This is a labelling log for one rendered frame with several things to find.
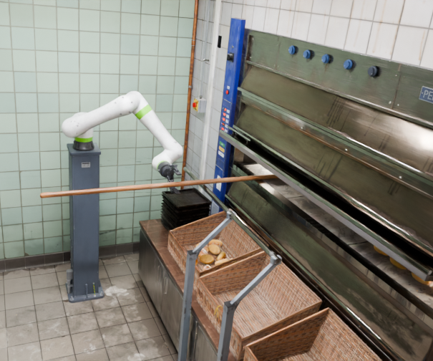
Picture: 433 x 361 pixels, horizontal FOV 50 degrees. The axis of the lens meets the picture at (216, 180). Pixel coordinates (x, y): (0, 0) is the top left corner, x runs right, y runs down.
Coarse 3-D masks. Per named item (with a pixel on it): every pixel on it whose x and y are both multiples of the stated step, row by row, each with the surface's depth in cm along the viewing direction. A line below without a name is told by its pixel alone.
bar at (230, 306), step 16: (192, 176) 304; (208, 192) 281; (224, 208) 263; (224, 224) 257; (240, 224) 246; (208, 240) 257; (256, 240) 232; (192, 256) 255; (272, 256) 218; (192, 272) 260; (192, 288) 264; (224, 304) 217; (224, 320) 219; (224, 336) 221; (224, 352) 225
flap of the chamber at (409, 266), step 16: (256, 160) 271; (272, 160) 276; (304, 176) 261; (304, 192) 231; (320, 192) 237; (352, 208) 225; (352, 224) 200; (368, 224) 207; (368, 240) 192; (400, 240) 198; (400, 256) 178; (416, 256) 183; (416, 272) 171; (432, 272) 171
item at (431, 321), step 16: (272, 192) 289; (288, 208) 270; (304, 224) 257; (320, 224) 253; (336, 240) 238; (352, 256) 223; (368, 272) 214; (384, 288) 205; (400, 288) 202; (416, 304) 191; (432, 320) 183
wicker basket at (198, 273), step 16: (192, 224) 328; (208, 224) 335; (176, 240) 311; (192, 240) 333; (224, 240) 337; (240, 240) 319; (176, 256) 312; (240, 256) 287; (208, 272) 281; (208, 288) 289
